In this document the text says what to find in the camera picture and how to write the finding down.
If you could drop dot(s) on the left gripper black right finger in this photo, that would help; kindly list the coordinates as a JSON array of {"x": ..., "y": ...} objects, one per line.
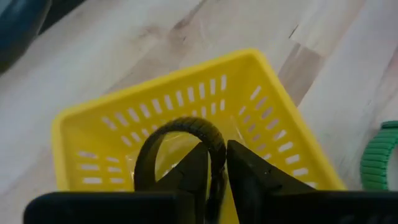
[{"x": 248, "y": 180}]

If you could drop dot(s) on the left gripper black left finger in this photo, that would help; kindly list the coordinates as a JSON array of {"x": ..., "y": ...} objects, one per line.
[{"x": 192, "y": 174}]

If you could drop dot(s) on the black watch band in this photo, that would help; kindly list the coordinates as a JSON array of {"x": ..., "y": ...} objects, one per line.
[{"x": 186, "y": 123}]

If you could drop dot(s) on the green watch band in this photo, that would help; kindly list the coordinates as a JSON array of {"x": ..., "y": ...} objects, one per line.
[{"x": 373, "y": 161}]

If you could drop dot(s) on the yellow plastic basket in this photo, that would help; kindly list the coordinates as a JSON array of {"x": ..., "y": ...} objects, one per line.
[{"x": 71, "y": 130}]

